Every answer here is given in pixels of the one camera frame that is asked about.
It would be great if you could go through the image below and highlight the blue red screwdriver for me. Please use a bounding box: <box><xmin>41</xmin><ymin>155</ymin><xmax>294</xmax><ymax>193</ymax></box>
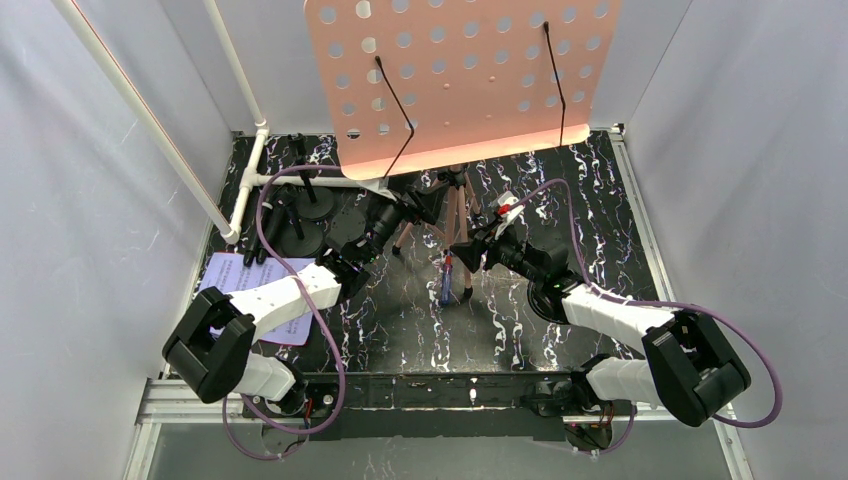
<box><xmin>438</xmin><ymin>251</ymin><xmax>453</xmax><ymax>306</ymax></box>

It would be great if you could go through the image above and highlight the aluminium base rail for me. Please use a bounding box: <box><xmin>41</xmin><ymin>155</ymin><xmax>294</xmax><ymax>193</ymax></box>
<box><xmin>124</xmin><ymin>374</ymin><xmax>753</xmax><ymax>479</ymax></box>

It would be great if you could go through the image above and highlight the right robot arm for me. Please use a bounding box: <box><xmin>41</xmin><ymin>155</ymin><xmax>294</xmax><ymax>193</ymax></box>
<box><xmin>450</xmin><ymin>225</ymin><xmax>752</xmax><ymax>427</ymax></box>

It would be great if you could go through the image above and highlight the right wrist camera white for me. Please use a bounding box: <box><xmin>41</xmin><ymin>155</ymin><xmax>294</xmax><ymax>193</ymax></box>
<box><xmin>494</xmin><ymin>191</ymin><xmax>524</xmax><ymax>239</ymax></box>

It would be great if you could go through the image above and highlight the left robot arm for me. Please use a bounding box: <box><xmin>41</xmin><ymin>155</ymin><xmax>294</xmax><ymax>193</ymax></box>
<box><xmin>162</xmin><ymin>186</ymin><xmax>441</xmax><ymax>412</ymax></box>

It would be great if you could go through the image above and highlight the white PVC pipe frame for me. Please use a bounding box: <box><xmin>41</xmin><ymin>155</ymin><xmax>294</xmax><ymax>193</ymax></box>
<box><xmin>49</xmin><ymin>0</ymin><xmax>389</xmax><ymax>245</ymax></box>

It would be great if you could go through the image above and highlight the white sheet music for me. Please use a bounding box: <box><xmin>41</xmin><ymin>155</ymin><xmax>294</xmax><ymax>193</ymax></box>
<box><xmin>197</xmin><ymin>252</ymin><xmax>313</xmax><ymax>346</ymax></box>

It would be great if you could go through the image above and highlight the black microphone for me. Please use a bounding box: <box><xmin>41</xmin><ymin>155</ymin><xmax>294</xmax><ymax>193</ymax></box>
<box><xmin>263</xmin><ymin>186</ymin><xmax>292</xmax><ymax>247</ymax></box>
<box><xmin>243</xmin><ymin>186</ymin><xmax>277</xmax><ymax>267</ymax></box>

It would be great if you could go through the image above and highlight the coiled black cable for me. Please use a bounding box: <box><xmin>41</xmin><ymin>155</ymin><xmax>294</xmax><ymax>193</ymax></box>
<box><xmin>526</xmin><ymin>281</ymin><xmax>571</xmax><ymax>326</ymax></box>

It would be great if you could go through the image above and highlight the pink tripod music stand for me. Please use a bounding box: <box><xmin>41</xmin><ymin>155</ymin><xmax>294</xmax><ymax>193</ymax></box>
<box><xmin>303</xmin><ymin>0</ymin><xmax>624</xmax><ymax>301</ymax></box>

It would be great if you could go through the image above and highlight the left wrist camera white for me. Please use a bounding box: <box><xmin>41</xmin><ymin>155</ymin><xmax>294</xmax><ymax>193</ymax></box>
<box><xmin>358</xmin><ymin>179</ymin><xmax>397</xmax><ymax>201</ymax></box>

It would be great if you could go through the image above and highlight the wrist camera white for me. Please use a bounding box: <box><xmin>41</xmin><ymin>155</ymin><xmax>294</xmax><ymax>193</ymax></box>
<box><xmin>358</xmin><ymin>179</ymin><xmax>397</xmax><ymax>201</ymax></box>
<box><xmin>494</xmin><ymin>191</ymin><xmax>524</xmax><ymax>239</ymax></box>

